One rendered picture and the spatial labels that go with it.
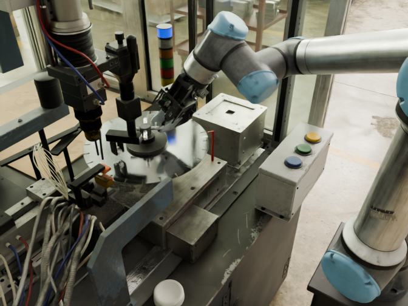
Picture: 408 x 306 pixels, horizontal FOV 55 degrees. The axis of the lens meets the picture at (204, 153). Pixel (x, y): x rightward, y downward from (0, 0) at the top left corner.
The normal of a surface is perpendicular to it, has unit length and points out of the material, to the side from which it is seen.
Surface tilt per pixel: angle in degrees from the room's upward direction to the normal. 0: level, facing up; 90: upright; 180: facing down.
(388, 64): 106
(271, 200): 90
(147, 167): 0
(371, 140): 0
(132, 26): 90
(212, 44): 74
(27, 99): 0
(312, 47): 49
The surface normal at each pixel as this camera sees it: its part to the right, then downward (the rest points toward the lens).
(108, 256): 0.83, 0.33
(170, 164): 0.00, -0.80
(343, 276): -0.74, 0.50
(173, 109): -0.49, 0.37
